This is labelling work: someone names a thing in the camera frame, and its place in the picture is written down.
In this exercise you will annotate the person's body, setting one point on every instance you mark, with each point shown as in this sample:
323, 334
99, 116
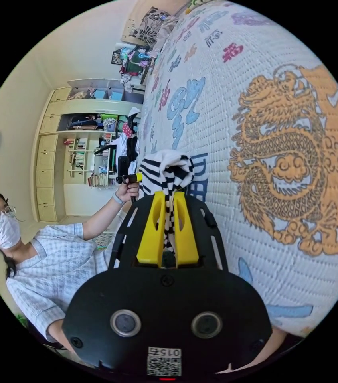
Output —
37, 263

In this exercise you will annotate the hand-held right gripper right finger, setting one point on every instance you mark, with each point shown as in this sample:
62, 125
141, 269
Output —
188, 239

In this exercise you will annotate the person's left forearm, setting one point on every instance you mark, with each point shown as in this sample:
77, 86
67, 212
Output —
103, 214

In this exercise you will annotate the person's right forearm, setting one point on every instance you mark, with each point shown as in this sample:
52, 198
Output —
59, 338

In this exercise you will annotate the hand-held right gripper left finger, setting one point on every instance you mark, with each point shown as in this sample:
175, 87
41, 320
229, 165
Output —
149, 236

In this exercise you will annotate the cluttered table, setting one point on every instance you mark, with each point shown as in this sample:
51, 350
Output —
133, 62

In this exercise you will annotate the cream cupboard with shelves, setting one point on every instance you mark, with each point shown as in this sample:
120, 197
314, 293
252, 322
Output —
55, 155

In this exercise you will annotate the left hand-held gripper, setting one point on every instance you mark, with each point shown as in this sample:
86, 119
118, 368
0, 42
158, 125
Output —
127, 179

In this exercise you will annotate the bed with printed quilt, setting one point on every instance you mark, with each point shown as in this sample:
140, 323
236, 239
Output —
240, 179

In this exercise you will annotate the pile of clothes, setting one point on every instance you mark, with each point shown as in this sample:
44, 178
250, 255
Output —
128, 137

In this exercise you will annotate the black and white floral pillow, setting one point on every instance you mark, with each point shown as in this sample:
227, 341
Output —
149, 25

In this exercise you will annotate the black and white striped t-shirt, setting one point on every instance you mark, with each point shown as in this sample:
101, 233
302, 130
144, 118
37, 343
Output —
168, 170

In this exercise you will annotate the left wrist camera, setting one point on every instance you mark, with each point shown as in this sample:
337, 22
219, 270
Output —
122, 166

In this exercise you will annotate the person's left hand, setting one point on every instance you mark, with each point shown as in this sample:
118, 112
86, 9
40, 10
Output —
128, 191

